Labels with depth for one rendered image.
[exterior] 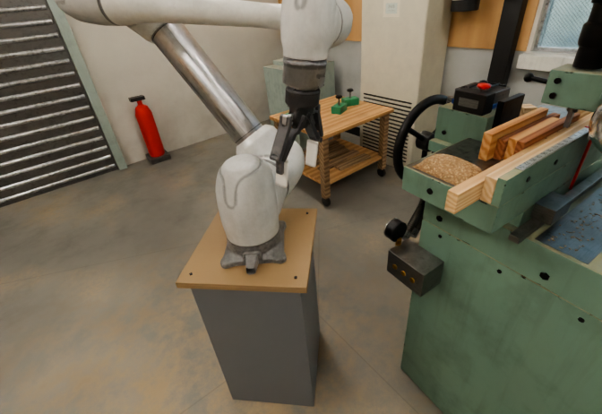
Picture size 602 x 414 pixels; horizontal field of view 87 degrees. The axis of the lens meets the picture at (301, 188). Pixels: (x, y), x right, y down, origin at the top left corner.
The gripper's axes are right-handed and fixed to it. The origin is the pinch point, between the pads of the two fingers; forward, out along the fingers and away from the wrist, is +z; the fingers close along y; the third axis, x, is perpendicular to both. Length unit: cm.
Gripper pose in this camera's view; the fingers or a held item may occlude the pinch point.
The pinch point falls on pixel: (296, 170)
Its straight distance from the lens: 78.2
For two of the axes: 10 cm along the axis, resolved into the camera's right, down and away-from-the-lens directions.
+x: -8.5, -3.1, 4.2
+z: -0.7, 8.6, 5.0
